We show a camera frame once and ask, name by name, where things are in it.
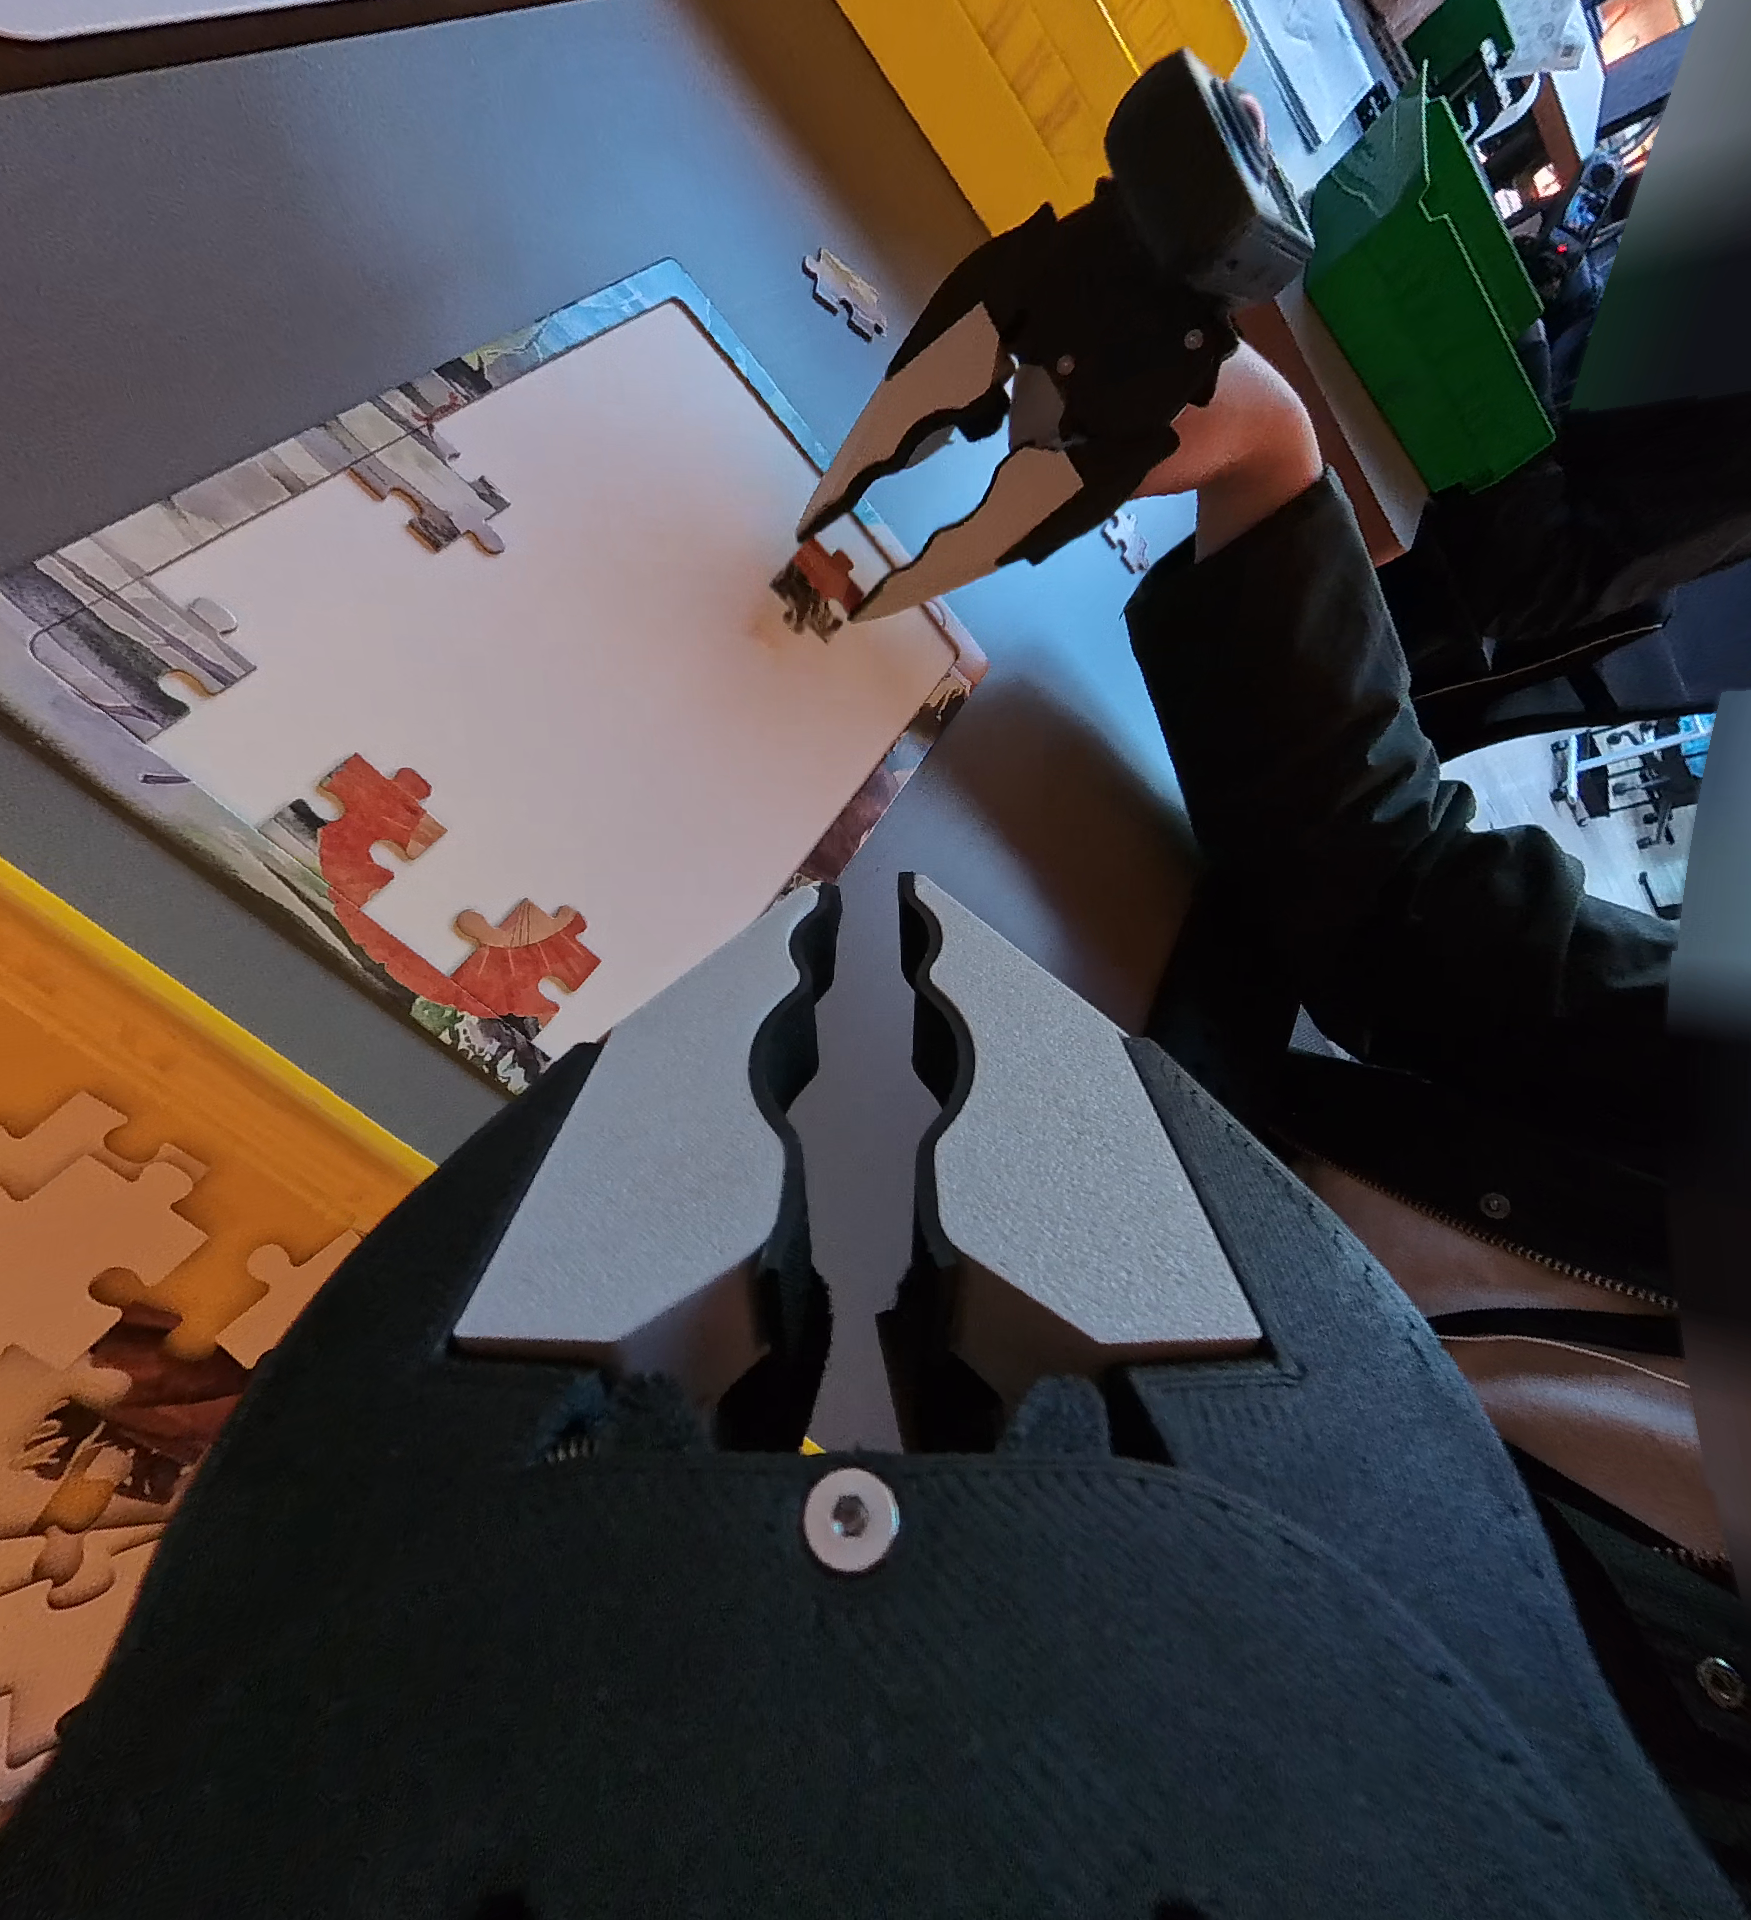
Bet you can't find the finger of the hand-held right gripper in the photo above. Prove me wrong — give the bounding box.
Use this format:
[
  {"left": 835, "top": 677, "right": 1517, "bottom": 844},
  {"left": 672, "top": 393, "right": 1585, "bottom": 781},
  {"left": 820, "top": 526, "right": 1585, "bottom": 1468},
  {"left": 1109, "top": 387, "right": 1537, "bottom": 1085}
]
[
  {"left": 796, "top": 301, "right": 1019, "bottom": 544},
  {"left": 846, "top": 441, "right": 1087, "bottom": 623}
]

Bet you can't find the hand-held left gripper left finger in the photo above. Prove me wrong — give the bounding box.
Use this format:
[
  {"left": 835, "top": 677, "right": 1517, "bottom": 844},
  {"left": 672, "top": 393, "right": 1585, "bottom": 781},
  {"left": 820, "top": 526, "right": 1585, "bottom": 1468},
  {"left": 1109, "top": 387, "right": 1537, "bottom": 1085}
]
[{"left": 449, "top": 882, "right": 840, "bottom": 1404}]

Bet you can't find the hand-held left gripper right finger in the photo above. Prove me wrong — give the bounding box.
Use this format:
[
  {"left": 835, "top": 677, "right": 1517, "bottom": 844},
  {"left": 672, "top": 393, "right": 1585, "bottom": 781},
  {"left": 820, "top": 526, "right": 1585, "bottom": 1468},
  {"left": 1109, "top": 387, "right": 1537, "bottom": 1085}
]
[{"left": 898, "top": 872, "right": 1264, "bottom": 1409}]

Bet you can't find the red dark puzzle piece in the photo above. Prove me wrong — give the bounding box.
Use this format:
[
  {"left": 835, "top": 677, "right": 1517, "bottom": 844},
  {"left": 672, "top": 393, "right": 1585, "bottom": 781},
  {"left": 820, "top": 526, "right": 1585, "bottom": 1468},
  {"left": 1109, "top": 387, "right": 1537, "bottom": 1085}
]
[{"left": 770, "top": 540, "right": 870, "bottom": 639}]

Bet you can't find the red fan puzzle piece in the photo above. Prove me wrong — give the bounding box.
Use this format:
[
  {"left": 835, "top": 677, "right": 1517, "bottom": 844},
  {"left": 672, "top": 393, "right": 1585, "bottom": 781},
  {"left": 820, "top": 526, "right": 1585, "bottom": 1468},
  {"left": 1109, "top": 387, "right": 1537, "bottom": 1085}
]
[{"left": 451, "top": 897, "right": 602, "bottom": 1028}]

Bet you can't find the puzzle frame board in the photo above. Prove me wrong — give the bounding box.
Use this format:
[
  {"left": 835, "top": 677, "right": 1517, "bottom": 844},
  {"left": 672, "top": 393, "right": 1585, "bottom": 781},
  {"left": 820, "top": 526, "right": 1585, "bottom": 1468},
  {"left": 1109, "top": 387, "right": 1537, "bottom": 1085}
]
[{"left": 0, "top": 259, "right": 988, "bottom": 1097}]

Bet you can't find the red curved puzzle piece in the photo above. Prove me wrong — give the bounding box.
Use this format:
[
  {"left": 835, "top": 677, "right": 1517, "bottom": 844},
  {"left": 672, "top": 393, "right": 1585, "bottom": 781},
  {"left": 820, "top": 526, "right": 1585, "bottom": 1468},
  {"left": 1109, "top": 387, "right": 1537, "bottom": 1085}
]
[{"left": 312, "top": 754, "right": 449, "bottom": 902}]

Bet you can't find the yellow plastic bin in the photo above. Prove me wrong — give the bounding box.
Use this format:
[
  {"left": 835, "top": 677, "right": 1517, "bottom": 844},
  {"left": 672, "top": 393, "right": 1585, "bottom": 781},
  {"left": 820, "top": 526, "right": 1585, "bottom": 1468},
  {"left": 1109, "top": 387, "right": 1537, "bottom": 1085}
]
[
  {"left": 0, "top": 794, "right": 433, "bottom": 1861},
  {"left": 832, "top": 0, "right": 1253, "bottom": 243}
]

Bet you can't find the pile of puzzle pieces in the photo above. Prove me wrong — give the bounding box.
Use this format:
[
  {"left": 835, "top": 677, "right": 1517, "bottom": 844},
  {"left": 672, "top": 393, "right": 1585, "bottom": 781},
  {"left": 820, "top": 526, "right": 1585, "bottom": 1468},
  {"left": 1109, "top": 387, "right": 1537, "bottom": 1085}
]
[{"left": 0, "top": 974, "right": 367, "bottom": 1818}]

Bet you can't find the person's right forearm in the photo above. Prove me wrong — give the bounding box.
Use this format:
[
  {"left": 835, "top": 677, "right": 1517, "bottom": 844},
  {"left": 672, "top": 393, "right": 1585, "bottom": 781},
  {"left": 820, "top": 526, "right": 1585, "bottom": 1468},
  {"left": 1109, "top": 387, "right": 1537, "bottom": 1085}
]
[{"left": 1122, "top": 473, "right": 1678, "bottom": 1081}]

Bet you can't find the person's right hand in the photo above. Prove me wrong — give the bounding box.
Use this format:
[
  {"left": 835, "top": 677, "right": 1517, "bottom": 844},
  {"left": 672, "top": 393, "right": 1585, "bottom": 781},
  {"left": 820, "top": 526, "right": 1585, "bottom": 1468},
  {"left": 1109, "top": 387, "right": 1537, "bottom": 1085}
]
[{"left": 1129, "top": 353, "right": 1326, "bottom": 505}]

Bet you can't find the pale grey puzzle piece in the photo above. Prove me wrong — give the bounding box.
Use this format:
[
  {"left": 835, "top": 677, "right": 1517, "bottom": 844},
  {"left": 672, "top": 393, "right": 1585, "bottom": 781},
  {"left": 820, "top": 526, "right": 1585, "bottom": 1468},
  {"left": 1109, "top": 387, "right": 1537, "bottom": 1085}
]
[{"left": 802, "top": 247, "right": 890, "bottom": 344}]

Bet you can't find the green plastic bin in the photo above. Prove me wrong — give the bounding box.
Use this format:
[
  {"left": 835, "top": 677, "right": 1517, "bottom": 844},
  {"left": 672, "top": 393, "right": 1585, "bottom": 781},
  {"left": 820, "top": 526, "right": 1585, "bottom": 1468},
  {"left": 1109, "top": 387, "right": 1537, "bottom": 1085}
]
[{"left": 1301, "top": 90, "right": 1558, "bottom": 497}]

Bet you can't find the small green box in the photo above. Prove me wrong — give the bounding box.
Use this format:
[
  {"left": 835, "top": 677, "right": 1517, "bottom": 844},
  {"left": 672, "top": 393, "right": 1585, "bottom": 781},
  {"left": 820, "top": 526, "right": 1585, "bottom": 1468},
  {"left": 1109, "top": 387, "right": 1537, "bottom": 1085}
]
[{"left": 1400, "top": 0, "right": 1521, "bottom": 68}]

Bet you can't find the grey brown puzzle piece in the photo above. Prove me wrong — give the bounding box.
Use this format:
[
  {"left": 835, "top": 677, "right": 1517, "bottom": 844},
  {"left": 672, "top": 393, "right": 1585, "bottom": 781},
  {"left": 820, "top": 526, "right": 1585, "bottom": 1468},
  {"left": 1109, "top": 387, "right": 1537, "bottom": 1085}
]
[{"left": 351, "top": 435, "right": 507, "bottom": 557}]

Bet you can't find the white wheeled rack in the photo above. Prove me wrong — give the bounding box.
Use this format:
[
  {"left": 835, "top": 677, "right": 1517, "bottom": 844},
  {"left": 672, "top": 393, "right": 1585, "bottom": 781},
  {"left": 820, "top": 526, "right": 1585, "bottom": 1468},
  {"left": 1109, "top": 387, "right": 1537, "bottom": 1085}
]
[{"left": 1548, "top": 718, "right": 1717, "bottom": 918}]

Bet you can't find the grey striped puzzle piece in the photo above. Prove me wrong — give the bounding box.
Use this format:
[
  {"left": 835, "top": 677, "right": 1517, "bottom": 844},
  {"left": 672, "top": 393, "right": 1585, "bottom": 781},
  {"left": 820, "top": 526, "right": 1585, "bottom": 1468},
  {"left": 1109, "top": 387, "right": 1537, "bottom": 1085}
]
[{"left": 111, "top": 593, "right": 258, "bottom": 707}]

